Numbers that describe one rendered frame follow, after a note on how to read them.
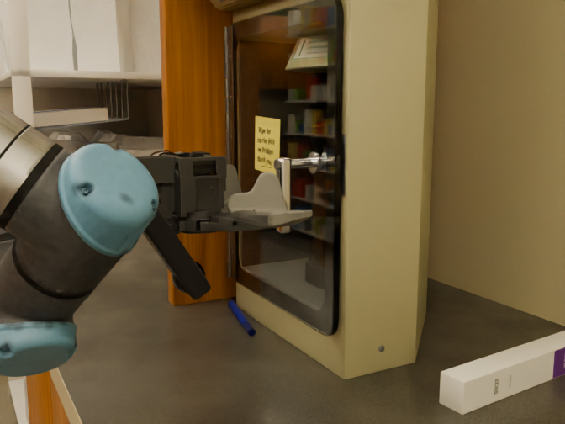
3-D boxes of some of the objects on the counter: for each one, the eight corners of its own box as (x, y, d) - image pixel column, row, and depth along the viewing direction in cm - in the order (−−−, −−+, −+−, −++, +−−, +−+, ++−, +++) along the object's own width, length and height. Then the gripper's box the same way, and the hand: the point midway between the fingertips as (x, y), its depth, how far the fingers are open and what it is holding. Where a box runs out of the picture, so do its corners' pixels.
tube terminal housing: (359, 286, 115) (369, -168, 103) (494, 344, 87) (530, -272, 74) (235, 306, 104) (229, -204, 91) (345, 380, 76) (357, -342, 63)
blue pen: (234, 306, 104) (234, 299, 103) (256, 336, 90) (256, 328, 90) (228, 307, 103) (228, 300, 103) (248, 336, 90) (248, 329, 90)
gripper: (132, 164, 56) (325, 156, 66) (92, 152, 71) (255, 147, 81) (136, 257, 58) (324, 236, 67) (96, 226, 73) (255, 213, 82)
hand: (282, 212), depth 74 cm, fingers open, 11 cm apart
